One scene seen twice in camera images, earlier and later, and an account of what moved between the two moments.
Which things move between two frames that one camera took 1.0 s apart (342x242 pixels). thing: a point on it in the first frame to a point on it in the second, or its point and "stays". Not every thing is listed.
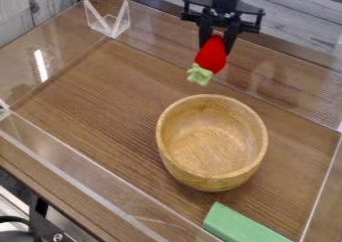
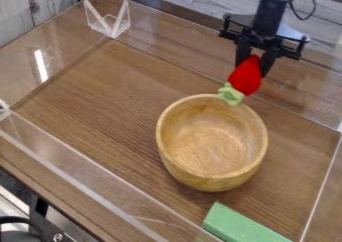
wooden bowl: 211,141 stays
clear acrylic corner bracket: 108,25 stays
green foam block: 235,226 stays
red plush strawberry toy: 209,60 to 243,80
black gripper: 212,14 to 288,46
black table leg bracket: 41,229 stays
